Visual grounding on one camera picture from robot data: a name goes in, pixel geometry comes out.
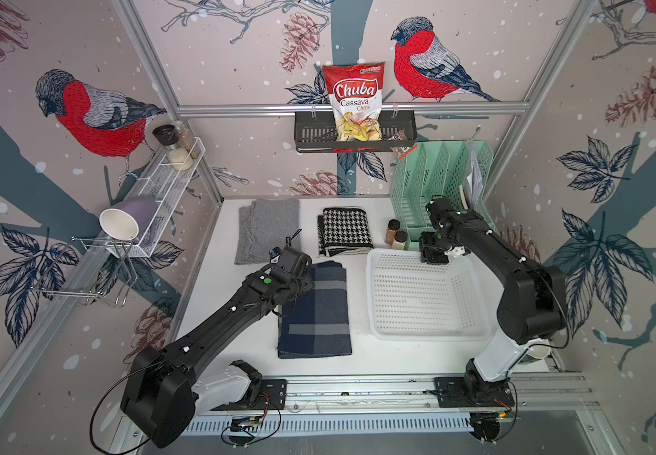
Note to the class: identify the Chuba cassava chips bag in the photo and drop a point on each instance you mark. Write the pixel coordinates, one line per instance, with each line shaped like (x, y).
(355, 94)

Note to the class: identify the black wall shelf basket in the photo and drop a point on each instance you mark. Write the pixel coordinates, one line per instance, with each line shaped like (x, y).
(316, 133)

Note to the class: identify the white wire wall shelf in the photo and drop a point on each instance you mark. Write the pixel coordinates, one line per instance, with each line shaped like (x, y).
(166, 186)

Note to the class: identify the houndstooth folded scarf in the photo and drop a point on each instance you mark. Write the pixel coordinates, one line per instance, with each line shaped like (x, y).
(343, 231)

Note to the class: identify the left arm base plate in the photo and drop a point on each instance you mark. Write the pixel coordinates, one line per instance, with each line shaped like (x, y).
(272, 393)

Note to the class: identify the papers in organizer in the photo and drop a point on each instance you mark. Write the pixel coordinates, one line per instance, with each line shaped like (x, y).
(473, 187)

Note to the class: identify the pale spice bottle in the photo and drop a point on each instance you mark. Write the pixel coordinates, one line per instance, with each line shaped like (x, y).
(400, 241)

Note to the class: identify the green mug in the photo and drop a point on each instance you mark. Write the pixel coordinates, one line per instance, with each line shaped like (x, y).
(537, 352)

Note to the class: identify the glass jar on shelf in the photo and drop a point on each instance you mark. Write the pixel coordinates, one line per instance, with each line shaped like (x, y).
(186, 138)

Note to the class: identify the green desk file organizer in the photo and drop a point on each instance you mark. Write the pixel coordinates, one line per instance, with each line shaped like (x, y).
(434, 168)

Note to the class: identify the wire cup holder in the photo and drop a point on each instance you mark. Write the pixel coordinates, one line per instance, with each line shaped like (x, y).
(99, 270)

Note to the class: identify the black lid spice jar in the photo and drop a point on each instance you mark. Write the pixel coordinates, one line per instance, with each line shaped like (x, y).
(178, 156)

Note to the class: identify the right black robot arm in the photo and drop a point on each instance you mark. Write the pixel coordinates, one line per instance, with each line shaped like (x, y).
(532, 307)

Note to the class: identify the purple cup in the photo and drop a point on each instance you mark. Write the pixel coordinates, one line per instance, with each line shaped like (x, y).
(126, 220)

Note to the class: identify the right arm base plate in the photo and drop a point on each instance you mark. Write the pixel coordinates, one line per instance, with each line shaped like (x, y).
(460, 392)

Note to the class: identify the white plastic basket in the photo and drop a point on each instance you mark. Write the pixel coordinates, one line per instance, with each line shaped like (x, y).
(409, 300)

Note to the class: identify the navy plaid scarf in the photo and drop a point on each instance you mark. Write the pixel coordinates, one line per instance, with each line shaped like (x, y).
(317, 324)

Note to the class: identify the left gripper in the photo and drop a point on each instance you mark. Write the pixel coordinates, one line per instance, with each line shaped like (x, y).
(308, 280)

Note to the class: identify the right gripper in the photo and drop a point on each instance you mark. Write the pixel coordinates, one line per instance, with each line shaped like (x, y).
(427, 258)

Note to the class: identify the orange spice bottle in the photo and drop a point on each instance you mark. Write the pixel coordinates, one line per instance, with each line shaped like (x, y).
(393, 226)

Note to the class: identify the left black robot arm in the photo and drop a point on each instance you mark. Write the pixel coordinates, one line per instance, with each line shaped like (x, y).
(160, 395)

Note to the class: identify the grey scarf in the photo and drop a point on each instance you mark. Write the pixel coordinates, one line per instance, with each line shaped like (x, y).
(263, 226)

